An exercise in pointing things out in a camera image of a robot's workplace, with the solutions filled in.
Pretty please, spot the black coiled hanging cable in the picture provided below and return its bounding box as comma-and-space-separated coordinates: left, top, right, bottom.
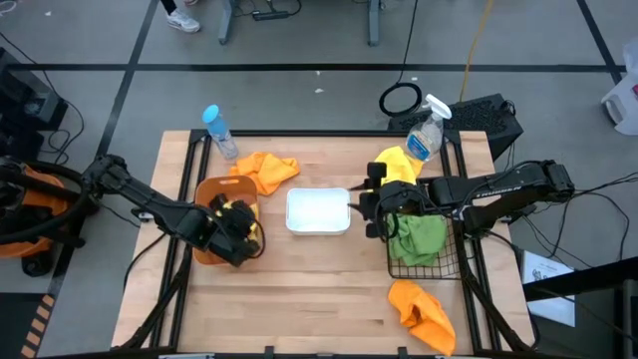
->
378, 0, 424, 119

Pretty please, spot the orange plastic basket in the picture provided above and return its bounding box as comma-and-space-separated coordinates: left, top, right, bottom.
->
192, 174, 260, 266

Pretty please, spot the black computer tower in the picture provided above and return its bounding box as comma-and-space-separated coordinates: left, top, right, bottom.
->
387, 93, 524, 162

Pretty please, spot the person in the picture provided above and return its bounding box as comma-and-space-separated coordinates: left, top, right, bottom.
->
159, 0, 201, 35

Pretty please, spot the orange shop vacuum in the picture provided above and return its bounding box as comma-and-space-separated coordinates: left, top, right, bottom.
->
0, 154, 101, 278

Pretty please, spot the black wire basket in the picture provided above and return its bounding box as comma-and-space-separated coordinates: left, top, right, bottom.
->
384, 183, 463, 280

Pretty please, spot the blue-capped water bottle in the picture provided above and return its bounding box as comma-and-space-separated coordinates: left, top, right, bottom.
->
201, 104, 239, 161

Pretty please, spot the white plastic container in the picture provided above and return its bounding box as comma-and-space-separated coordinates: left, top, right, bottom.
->
600, 39, 638, 137

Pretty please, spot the black equipment box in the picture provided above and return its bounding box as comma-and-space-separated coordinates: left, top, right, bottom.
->
0, 47, 69, 161

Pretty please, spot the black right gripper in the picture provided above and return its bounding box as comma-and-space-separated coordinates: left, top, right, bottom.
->
348, 162, 435, 240

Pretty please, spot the black power strip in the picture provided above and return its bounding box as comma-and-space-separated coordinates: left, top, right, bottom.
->
251, 9, 290, 22

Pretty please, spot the grey desk frame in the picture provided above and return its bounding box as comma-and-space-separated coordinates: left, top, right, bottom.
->
217, 0, 383, 48

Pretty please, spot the black beam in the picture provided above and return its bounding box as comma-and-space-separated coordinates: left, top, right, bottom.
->
521, 256, 638, 359

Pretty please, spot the yellow hanging cable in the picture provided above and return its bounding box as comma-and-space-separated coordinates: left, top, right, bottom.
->
458, 0, 495, 102

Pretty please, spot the clear spray bottle white trigger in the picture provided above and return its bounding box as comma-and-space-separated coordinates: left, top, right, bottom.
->
405, 93, 454, 164

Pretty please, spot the orange microfiber towel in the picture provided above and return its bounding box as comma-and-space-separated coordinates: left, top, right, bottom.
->
387, 278, 458, 357
227, 151, 301, 196

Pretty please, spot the white plastic basket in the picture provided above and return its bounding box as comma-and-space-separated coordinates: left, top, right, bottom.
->
285, 187, 352, 236

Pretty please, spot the white paper sheet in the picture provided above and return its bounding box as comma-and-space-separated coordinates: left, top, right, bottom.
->
520, 248, 577, 328

